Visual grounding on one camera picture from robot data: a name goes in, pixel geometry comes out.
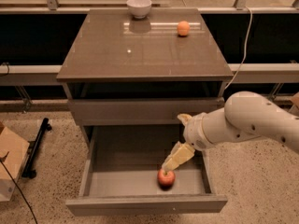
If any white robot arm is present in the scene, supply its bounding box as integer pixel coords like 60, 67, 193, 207
162, 91, 299, 172

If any white ceramic bowl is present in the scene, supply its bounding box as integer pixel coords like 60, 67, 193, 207
126, 0, 152, 19

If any black metal bar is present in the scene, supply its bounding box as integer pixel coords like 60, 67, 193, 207
21, 118, 51, 179

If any grey drawer cabinet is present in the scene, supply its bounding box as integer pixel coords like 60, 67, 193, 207
57, 8, 233, 140

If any orange fruit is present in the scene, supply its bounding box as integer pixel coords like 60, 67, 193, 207
177, 21, 190, 36

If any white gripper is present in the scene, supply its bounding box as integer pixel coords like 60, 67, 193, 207
162, 113, 214, 174

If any red apple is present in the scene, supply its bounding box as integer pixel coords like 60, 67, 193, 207
157, 169, 176, 188

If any black cable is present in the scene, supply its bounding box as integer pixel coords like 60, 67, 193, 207
0, 159, 39, 224

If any open grey middle drawer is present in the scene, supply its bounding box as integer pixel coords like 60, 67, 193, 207
66, 124, 227, 216

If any closed grey top drawer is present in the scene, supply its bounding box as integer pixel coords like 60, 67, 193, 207
68, 98, 224, 126

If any white power cable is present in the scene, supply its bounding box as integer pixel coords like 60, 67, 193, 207
223, 7, 253, 91

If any cardboard box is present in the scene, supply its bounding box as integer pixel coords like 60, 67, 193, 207
0, 122, 29, 202

